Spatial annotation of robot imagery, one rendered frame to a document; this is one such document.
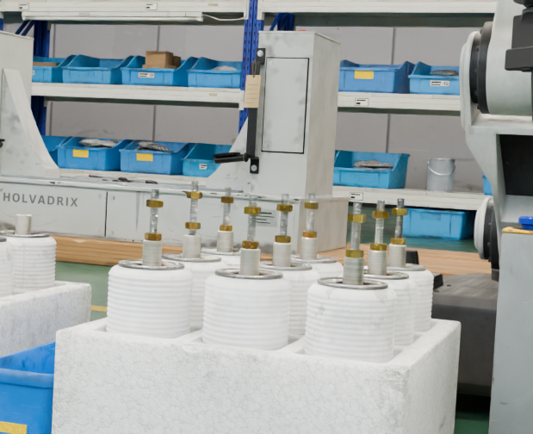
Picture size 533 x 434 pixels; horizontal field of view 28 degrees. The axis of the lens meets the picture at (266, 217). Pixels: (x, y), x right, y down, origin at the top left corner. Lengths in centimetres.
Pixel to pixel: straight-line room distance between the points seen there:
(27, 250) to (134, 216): 206
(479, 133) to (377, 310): 64
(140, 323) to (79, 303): 41
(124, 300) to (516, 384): 47
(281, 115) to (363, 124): 647
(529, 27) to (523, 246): 26
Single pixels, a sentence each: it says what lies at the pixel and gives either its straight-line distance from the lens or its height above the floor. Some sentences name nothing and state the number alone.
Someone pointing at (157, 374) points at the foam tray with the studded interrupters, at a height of 15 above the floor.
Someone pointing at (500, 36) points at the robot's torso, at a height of 58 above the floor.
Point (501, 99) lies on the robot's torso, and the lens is 164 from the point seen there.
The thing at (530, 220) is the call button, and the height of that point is 33.
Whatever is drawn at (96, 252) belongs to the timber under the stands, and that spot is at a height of 4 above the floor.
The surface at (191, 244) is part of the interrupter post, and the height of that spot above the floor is 27.
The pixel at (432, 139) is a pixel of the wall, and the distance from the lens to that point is 973.
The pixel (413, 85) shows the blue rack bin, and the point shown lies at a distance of 600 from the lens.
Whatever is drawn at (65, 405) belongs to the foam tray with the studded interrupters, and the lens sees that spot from 120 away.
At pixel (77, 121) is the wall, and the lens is 1111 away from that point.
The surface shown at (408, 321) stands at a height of 20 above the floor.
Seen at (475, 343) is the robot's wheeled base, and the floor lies 12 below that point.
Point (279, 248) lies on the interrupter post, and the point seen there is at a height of 27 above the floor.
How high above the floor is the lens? 38
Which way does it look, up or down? 3 degrees down
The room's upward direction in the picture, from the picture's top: 3 degrees clockwise
